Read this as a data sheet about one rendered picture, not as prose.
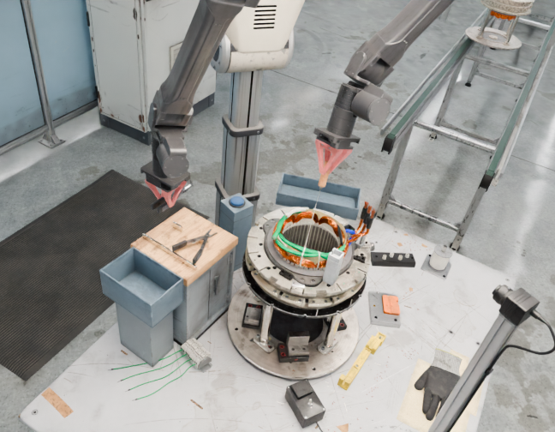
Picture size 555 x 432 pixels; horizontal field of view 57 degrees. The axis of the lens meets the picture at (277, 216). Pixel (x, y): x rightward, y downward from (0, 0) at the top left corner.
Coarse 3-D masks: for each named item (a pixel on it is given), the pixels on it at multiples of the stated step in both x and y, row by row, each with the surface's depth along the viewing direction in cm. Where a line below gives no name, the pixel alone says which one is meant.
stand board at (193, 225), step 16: (160, 224) 137; (192, 224) 138; (208, 224) 139; (144, 240) 131; (160, 240) 132; (176, 240) 133; (208, 240) 134; (224, 240) 135; (160, 256) 128; (192, 256) 129; (208, 256) 130; (176, 272) 124; (192, 272) 125
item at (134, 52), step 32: (96, 0) 305; (128, 0) 293; (160, 0) 303; (192, 0) 329; (96, 32) 319; (128, 32) 306; (160, 32) 314; (96, 64) 334; (128, 64) 320; (160, 64) 327; (96, 96) 351; (128, 96) 335; (128, 128) 353
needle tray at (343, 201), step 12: (288, 180) 162; (300, 180) 161; (312, 180) 161; (288, 192) 160; (300, 192) 161; (312, 192) 162; (324, 192) 162; (336, 192) 162; (348, 192) 161; (360, 192) 158; (276, 204) 156; (288, 204) 155; (300, 204) 154; (312, 204) 153; (324, 204) 152; (336, 204) 152; (348, 204) 159; (348, 216) 154
